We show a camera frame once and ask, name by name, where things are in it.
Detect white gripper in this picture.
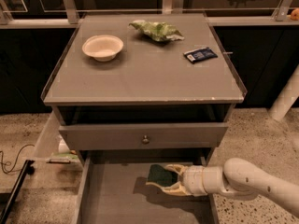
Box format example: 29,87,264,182
146,164,225,196

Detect green yellow sponge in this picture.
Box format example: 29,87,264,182
146,164,178,188

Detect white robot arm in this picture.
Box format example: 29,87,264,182
146,158,299,217

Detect round drawer knob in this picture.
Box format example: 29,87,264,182
142,135,150,145

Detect grey open middle drawer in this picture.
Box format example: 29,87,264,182
72,149,219,224

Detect grey top drawer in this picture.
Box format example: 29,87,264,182
59,122,228,150

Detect grey drawer cabinet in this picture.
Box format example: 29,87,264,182
40,12,249,224

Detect blue snack packet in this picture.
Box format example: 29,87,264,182
183,47,218,63

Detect clear acrylic side bin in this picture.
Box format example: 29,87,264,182
32,113,79,164

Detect crumpled green chip bag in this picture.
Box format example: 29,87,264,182
130,20,184,42

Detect black metal stand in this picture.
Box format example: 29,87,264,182
0,160,35,224

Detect white bowl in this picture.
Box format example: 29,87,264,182
82,35,123,62

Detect metal window railing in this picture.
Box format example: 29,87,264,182
1,0,299,25

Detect orange fruit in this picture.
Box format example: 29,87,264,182
291,8,299,21

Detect black cable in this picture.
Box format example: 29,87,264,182
0,143,36,175

